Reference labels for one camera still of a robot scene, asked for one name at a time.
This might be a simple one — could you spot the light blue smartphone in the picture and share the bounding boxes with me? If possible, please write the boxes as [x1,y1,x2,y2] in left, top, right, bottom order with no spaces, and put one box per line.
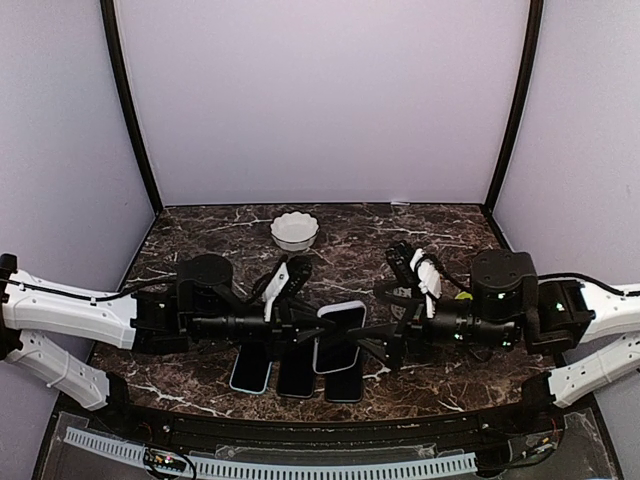
[312,300,367,375]

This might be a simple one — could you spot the purple smartphone dark screen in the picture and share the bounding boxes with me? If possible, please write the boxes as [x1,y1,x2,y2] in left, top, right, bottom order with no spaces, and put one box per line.
[324,369,363,403]

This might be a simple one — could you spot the small dark phone case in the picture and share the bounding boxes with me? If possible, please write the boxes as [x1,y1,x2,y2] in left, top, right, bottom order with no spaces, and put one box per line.
[232,347,274,391]

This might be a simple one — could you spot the light blue phone case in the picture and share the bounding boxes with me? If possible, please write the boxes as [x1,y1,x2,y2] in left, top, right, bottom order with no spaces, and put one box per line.
[228,344,275,396]

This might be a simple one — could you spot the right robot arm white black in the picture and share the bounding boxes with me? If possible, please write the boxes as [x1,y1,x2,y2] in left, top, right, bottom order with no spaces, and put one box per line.
[346,242,639,434]

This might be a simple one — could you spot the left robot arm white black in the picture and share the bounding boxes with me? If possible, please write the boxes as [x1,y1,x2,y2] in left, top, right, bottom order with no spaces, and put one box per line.
[1,253,336,436]

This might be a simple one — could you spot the white fluted ceramic bowl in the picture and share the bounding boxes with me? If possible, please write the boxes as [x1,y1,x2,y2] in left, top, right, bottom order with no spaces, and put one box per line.
[270,211,320,252]

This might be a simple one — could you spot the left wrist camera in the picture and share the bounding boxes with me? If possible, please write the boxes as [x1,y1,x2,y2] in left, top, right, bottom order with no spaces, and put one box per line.
[252,255,312,323]

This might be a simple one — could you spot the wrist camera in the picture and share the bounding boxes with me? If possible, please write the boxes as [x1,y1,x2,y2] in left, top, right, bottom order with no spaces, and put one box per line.
[252,255,312,323]
[385,240,442,319]

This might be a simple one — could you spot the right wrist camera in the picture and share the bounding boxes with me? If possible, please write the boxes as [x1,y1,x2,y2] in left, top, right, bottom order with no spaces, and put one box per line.
[385,240,442,319]

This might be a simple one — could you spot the black front rail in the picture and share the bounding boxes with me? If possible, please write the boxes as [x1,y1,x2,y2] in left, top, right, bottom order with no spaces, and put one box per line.
[112,406,524,449]

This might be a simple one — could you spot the white slotted cable duct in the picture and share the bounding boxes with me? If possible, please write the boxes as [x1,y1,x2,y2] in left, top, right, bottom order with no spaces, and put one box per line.
[63,427,478,479]

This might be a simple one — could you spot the left black frame post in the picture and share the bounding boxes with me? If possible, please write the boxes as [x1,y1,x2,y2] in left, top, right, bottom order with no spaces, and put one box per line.
[99,0,164,217]

